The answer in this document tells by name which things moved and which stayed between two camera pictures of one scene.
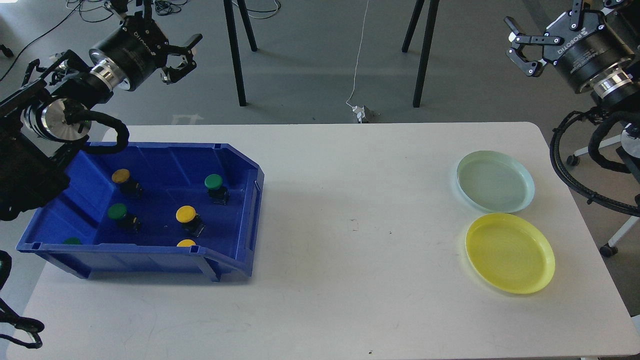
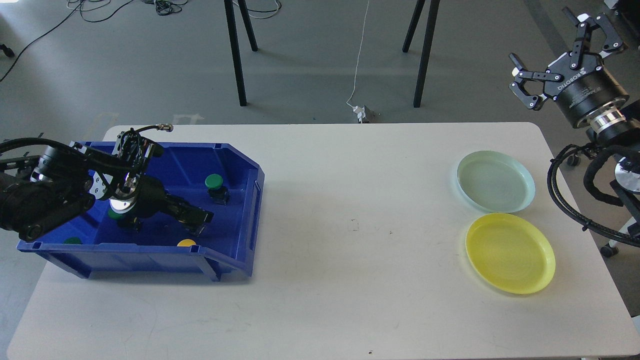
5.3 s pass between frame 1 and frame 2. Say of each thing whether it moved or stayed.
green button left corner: stayed
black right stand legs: stayed
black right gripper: moved
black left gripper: moved
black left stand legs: stayed
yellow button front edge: stayed
